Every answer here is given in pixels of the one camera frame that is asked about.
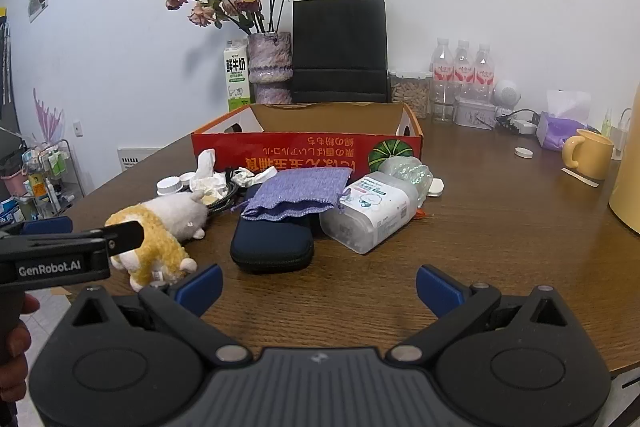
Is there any white round lid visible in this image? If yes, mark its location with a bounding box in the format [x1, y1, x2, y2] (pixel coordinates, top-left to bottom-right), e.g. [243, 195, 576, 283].
[156, 177, 183, 198]

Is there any dark blue zipper case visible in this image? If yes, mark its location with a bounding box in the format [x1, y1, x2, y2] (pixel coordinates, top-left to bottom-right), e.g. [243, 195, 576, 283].
[230, 184, 321, 274]

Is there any metal rack cart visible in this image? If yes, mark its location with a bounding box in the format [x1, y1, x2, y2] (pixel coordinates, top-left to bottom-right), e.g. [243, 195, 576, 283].
[0, 139, 86, 228]

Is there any yellow mug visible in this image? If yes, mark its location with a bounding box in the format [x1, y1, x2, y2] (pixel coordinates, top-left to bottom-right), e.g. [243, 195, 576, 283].
[561, 129, 615, 180]

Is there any white wet wipes pack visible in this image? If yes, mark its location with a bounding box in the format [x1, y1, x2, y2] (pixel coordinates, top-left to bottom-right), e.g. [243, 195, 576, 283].
[319, 173, 418, 254]

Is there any white paper strip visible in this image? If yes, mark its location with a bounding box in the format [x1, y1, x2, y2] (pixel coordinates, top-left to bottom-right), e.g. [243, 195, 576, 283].
[561, 168, 600, 188]

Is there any white floral tin box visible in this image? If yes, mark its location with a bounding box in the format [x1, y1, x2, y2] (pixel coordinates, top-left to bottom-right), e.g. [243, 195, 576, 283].
[454, 97, 498, 128]

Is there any wooden desktop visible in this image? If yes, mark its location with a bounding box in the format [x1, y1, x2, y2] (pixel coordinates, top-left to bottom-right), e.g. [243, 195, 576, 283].
[60, 119, 640, 380]

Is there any purple fabric pouch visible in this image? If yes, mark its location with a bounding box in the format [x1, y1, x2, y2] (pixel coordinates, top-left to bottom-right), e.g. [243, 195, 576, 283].
[241, 168, 351, 223]

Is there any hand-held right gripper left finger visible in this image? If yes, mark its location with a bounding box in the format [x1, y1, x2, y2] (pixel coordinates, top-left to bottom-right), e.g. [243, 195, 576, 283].
[70, 263, 252, 368]

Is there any white round speaker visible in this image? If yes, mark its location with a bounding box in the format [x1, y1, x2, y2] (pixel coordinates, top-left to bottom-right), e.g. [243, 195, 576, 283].
[494, 79, 522, 118]

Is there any pale yellow kettle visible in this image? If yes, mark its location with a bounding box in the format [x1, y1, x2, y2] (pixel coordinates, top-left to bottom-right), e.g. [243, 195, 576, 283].
[607, 84, 640, 235]

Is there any purple tissue pack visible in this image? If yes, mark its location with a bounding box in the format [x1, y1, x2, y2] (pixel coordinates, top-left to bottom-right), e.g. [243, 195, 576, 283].
[536, 89, 601, 151]

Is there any person's left hand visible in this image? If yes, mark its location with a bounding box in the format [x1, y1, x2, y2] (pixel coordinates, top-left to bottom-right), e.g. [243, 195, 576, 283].
[0, 294, 41, 403]

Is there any power strip with cables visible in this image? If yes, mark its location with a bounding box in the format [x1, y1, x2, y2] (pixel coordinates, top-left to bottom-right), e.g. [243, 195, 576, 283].
[495, 108, 543, 132]

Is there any white wall vent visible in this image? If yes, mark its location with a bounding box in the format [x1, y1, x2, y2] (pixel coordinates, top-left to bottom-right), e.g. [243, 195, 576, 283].
[117, 147, 163, 172]

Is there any clear nut container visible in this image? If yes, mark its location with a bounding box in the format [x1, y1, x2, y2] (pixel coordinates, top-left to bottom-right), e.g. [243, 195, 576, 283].
[389, 69, 432, 118]

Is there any crumpled white tissue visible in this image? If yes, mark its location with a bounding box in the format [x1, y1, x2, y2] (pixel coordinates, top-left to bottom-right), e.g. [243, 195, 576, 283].
[192, 148, 228, 198]

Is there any black cable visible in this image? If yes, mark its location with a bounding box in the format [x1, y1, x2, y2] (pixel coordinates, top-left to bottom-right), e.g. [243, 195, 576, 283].
[200, 169, 247, 214]

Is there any purple plant wall sticker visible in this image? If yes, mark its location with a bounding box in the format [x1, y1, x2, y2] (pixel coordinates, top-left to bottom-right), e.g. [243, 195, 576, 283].
[32, 88, 66, 142]

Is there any red cardboard box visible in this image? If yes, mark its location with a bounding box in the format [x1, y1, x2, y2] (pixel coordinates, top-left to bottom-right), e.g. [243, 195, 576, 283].
[191, 102, 424, 188]

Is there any purple marbled vase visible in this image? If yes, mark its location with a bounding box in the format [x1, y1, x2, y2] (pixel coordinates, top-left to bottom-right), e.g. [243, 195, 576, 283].
[247, 32, 293, 104]

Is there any clear water bottle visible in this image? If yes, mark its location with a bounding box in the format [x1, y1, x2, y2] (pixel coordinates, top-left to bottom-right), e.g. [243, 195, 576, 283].
[472, 44, 496, 102]
[452, 40, 475, 100]
[431, 38, 455, 100]

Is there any black paper bag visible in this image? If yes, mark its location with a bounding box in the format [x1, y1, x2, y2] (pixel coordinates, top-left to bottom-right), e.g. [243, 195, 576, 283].
[291, 0, 390, 104]

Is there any iridescent plastic bag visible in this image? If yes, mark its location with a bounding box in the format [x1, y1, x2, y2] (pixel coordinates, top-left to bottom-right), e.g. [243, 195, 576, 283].
[377, 155, 434, 208]

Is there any yellow white plush toy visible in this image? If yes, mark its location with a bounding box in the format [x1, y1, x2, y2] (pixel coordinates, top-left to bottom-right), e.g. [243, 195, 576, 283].
[104, 191, 207, 293]

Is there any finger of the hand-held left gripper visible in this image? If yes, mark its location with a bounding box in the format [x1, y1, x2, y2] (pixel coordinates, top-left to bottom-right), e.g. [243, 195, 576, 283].
[104, 221, 146, 258]
[0, 216, 74, 238]

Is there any white green milk carton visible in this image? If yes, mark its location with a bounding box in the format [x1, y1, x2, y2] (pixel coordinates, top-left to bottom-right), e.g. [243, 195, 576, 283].
[222, 39, 252, 112]

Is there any clear glass cup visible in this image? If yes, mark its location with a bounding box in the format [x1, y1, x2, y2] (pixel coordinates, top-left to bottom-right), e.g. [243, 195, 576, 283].
[431, 94, 458, 124]

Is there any crumpled white paper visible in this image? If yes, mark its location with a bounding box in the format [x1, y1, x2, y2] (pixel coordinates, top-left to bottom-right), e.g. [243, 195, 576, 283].
[235, 167, 276, 188]

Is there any grey cabinet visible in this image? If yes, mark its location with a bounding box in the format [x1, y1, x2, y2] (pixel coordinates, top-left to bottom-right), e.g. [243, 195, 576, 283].
[0, 7, 25, 148]

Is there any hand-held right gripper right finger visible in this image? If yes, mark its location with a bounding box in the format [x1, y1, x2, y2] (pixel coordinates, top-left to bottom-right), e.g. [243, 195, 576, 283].
[389, 264, 571, 365]

